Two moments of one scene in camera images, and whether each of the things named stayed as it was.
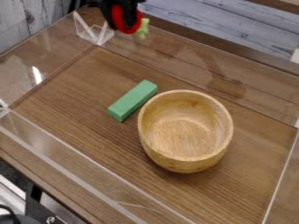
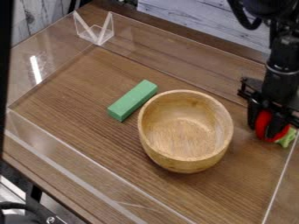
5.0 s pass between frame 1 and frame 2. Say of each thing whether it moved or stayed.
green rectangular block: stayed
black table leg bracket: stayed
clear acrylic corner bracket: stayed
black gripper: moved
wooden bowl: stayed
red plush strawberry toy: moved
